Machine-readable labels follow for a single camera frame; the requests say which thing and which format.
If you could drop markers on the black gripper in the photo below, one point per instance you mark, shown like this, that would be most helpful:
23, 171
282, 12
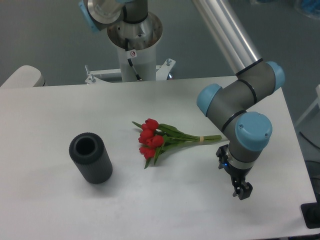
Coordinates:
237, 171

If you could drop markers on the red tulip bouquet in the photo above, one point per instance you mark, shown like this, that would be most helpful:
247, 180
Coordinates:
157, 138

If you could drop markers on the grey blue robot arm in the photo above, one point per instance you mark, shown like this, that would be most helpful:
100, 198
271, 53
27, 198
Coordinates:
226, 107

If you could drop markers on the black device at table edge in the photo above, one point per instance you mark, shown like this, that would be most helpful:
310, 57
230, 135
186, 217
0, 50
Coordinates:
311, 215

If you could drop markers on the black ribbed cylindrical vase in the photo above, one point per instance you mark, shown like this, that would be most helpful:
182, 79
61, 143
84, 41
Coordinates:
88, 152

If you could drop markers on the beige chair backrest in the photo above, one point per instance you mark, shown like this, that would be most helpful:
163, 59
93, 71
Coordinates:
25, 77

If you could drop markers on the white frame at right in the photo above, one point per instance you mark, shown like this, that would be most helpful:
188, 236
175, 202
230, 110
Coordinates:
311, 110

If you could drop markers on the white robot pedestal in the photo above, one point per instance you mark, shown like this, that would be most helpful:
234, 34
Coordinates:
136, 46

